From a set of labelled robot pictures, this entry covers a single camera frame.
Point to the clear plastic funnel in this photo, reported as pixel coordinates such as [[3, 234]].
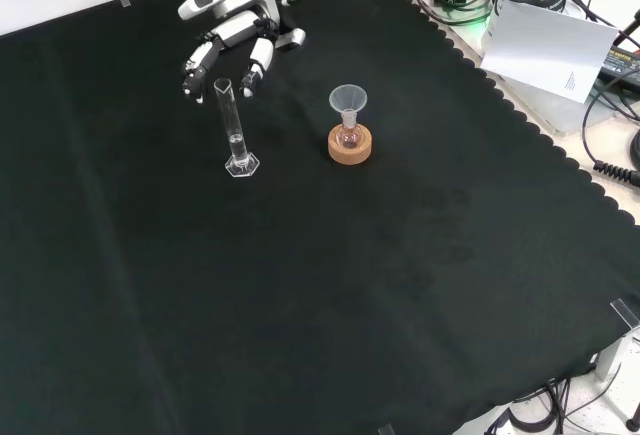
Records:
[[348, 97]]

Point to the pale white board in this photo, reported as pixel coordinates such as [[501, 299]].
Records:
[[545, 50]]

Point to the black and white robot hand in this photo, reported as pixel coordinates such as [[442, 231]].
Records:
[[235, 27]]

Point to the black power adapter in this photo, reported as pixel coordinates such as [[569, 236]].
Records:
[[622, 62]]

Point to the black bench cloth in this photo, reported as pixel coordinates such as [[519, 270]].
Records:
[[300, 280]]

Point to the small round-bottom glass flask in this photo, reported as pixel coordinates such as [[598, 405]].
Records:
[[349, 137]]

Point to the white metal bracket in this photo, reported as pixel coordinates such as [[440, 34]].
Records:
[[617, 365]]

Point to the clear glass graduated cylinder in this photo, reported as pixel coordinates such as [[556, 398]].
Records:
[[239, 152]]

